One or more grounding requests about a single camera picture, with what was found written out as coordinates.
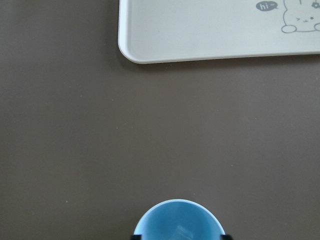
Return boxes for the cream rabbit tray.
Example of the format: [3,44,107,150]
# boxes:
[118,0,320,64]

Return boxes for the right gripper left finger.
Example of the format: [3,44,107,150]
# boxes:
[131,234,142,240]

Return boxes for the light blue plastic cup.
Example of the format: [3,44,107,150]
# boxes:
[132,199,226,240]

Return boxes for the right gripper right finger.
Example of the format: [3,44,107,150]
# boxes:
[220,234,233,240]

